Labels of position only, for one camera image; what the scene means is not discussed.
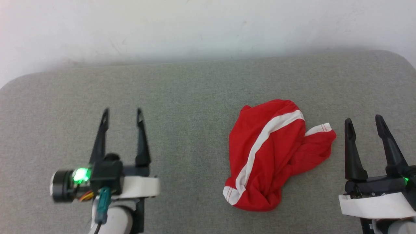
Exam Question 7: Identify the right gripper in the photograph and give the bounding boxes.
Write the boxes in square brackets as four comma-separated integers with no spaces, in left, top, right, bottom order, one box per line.
[338,114,416,219]

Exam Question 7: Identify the grey fabric sofa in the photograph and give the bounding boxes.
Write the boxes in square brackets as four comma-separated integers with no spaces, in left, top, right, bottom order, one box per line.
[0,49,416,234]

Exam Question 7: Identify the black cable teal connector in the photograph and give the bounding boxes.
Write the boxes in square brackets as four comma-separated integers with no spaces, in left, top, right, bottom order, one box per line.
[94,187,112,234]

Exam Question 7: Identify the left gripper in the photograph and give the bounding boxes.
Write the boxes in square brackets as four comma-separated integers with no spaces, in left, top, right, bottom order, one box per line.
[50,108,161,203]

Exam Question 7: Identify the red garment white stripes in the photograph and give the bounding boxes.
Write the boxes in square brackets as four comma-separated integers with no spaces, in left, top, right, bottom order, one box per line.
[223,99,337,212]

